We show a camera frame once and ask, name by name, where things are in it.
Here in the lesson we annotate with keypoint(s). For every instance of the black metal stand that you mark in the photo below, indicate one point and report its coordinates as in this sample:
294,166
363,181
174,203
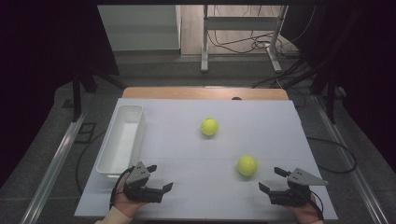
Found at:
330,99
76,99

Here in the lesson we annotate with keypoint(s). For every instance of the small dark table grommet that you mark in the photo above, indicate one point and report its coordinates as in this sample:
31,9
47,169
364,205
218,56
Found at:
236,98

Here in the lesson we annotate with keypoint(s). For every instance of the white metal desk frame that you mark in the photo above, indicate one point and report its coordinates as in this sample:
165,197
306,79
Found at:
239,23

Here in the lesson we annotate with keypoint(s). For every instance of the person's right hand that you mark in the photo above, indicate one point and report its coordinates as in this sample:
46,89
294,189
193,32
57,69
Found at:
306,213

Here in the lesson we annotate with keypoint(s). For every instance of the dark curtain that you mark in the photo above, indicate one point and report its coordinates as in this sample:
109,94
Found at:
367,77
37,62

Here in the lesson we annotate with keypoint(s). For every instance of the white board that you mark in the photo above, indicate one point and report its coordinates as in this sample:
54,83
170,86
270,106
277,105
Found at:
202,186

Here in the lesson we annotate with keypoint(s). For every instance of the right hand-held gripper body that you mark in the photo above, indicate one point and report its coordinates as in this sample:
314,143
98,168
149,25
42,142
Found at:
292,193

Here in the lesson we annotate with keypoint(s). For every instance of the person's left hand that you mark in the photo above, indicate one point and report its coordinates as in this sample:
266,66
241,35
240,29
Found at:
126,203

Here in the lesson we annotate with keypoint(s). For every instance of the white cabinet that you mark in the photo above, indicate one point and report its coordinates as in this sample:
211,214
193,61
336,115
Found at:
140,28

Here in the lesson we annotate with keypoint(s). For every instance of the aluminium floor rail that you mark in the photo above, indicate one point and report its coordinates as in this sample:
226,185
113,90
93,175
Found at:
348,161
53,171

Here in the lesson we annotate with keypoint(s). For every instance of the wooden table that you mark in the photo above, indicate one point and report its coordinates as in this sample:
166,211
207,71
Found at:
186,92

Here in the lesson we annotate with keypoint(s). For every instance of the yellow tennis ball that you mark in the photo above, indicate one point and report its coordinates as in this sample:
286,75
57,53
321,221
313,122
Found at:
209,126
247,165

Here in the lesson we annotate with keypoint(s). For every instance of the white plastic bin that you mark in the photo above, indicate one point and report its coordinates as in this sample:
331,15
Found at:
123,140

